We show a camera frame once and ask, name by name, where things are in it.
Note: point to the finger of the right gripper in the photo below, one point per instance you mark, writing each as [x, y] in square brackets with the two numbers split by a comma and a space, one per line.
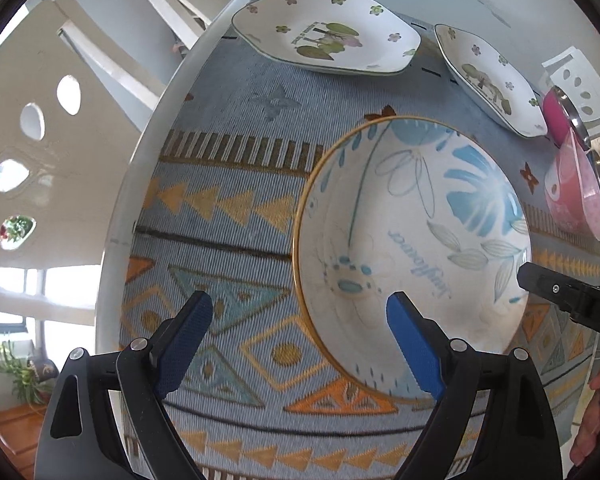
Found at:
[579, 299]

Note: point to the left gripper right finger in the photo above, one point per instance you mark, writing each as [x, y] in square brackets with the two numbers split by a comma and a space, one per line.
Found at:
[518, 437]

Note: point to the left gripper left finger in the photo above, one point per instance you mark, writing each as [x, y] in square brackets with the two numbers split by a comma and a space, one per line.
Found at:
[80, 438]

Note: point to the blue floral ceramic bowl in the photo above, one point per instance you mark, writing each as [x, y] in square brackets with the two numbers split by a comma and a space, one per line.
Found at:
[406, 204]

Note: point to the person's right hand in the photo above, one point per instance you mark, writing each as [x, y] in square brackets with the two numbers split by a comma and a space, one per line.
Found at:
[586, 438]

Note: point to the pink ceramic bowl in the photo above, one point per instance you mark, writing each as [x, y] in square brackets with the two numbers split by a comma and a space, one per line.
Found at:
[572, 192]

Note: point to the magenta steel bowl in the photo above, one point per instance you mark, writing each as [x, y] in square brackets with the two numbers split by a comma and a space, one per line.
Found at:
[562, 117]

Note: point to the floral white plate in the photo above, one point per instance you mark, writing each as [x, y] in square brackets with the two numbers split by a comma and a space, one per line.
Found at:
[494, 84]
[351, 37]

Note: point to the patterned blue woven table mat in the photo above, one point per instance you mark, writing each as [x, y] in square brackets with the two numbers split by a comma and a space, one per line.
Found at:
[260, 400]

